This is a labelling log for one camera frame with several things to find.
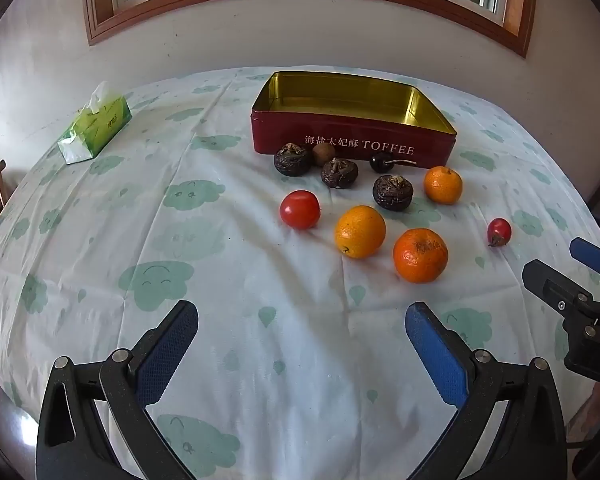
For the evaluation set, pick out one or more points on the white cloud print tablecloth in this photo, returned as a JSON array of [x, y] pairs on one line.
[[230, 260]]

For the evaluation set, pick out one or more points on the small red cherry tomato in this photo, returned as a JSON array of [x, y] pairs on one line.
[[499, 231]]

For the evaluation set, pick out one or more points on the large scuffed orange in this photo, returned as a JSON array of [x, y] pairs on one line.
[[420, 256]]

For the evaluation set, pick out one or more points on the dark water chestnut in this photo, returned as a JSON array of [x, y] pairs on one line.
[[393, 193], [339, 173]]

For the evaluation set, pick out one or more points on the dark wrinkled passion fruit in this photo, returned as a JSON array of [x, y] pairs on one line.
[[292, 160]]

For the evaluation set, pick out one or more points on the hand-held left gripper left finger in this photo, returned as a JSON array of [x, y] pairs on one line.
[[167, 355]]

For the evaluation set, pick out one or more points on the small tangerine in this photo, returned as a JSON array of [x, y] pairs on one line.
[[443, 186]]

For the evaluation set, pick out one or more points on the green tissue box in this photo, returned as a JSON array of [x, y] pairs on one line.
[[97, 125]]

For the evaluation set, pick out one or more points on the wooden framed window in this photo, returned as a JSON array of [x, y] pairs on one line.
[[310, 5]]

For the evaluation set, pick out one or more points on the small brown round fruit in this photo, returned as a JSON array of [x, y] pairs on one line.
[[324, 154]]

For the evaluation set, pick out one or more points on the red tin box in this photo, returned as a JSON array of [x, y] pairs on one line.
[[330, 132]]

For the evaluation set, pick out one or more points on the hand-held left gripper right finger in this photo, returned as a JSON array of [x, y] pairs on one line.
[[435, 355]]

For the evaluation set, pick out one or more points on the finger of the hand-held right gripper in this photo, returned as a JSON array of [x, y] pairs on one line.
[[547, 282], [595, 257]]

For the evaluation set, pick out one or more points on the dark cherry with stem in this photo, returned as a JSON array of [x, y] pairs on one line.
[[379, 162]]

